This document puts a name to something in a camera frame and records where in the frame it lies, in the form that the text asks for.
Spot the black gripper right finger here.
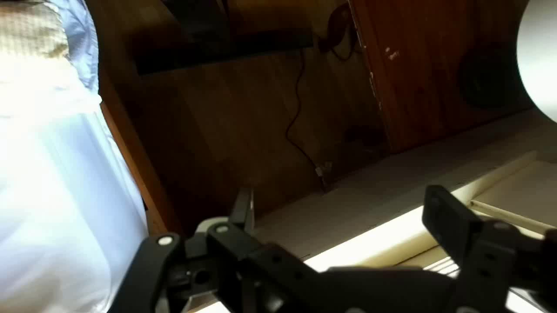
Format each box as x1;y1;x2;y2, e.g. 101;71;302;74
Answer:
422;182;557;313

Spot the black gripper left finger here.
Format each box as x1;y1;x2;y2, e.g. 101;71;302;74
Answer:
110;186;319;313

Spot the lavender bed sheet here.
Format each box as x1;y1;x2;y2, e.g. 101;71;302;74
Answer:
0;0;152;313

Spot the white lamp shade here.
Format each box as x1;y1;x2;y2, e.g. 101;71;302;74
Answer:
516;0;557;125

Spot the brown wooden side table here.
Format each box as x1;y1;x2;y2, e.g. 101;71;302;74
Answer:
347;0;533;156

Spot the black power box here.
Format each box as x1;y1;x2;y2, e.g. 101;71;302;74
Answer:
129;22;317;76

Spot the cream rumpled blanket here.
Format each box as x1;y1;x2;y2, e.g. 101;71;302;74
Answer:
0;0;74;60

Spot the wooden bunk bed frame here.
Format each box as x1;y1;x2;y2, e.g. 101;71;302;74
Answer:
86;0;188;234

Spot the thin black floor cable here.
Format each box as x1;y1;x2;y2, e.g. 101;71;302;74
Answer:
282;3;357;194

